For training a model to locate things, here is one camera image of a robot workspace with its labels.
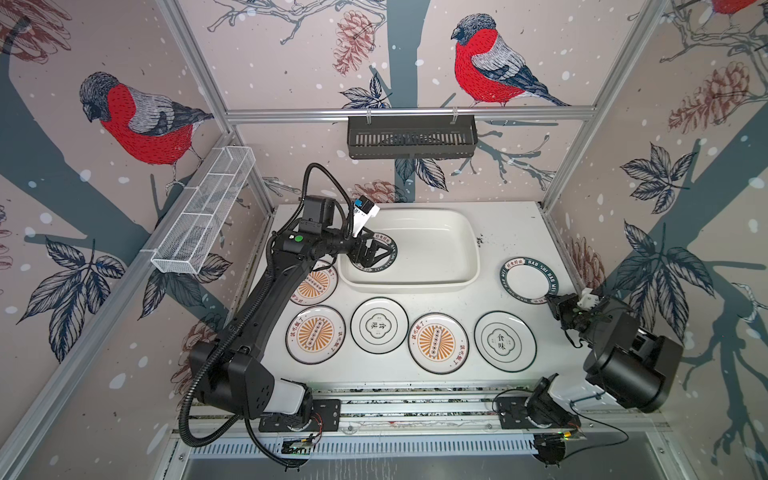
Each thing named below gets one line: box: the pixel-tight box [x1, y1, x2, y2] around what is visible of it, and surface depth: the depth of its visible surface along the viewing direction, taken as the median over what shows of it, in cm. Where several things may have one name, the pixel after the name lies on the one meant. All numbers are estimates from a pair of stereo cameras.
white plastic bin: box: [338, 209, 481, 293], surface depth 107 cm
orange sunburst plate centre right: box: [408, 312, 470, 375], surface depth 87 cm
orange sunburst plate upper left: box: [290, 260, 338, 306], surface depth 100 cm
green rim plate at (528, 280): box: [500, 257, 559, 305], surface depth 97 cm
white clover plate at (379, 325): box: [350, 297, 409, 354], surface depth 90 cm
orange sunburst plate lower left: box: [285, 305, 346, 365], surface depth 89 cm
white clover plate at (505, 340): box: [474, 310, 537, 373], surface depth 87 cm
